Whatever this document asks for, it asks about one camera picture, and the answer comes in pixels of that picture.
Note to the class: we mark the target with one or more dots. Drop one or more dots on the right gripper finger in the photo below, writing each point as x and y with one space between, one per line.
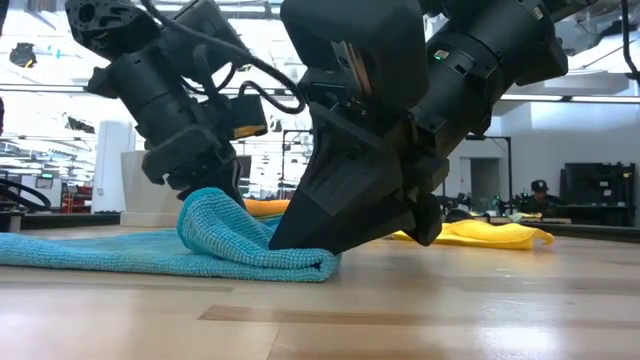
345 200
427 220

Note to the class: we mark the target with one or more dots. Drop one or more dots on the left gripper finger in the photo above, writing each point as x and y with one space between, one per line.
225 180

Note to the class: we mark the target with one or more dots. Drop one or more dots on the orange microfiber towel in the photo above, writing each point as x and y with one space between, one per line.
267 206

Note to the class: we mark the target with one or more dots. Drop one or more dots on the yellow microfiber towel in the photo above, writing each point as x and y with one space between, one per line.
480 234

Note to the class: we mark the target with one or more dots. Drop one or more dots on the blue microfiber towel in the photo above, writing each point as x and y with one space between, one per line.
150 255

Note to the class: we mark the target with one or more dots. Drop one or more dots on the small black robot arm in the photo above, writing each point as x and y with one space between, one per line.
455 202
510 204

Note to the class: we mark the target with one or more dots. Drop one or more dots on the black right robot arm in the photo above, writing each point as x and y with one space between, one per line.
525 35

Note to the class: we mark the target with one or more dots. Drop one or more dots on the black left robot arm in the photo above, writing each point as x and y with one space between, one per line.
115 25

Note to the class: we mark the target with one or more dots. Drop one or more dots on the person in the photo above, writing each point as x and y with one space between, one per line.
540 200

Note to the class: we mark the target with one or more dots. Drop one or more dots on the black storage cabinet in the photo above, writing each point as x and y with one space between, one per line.
597 192

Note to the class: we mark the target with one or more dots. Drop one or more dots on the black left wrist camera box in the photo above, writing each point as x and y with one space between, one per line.
245 117

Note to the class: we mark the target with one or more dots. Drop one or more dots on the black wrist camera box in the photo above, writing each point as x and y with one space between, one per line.
245 117
360 30

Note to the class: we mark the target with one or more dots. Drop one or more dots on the black metal frame stand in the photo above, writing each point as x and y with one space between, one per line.
509 165

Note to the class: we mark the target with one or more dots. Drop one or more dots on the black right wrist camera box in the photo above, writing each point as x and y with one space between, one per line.
360 30

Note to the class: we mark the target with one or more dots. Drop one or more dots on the black ceiling-hung camera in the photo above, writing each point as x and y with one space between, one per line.
22 54

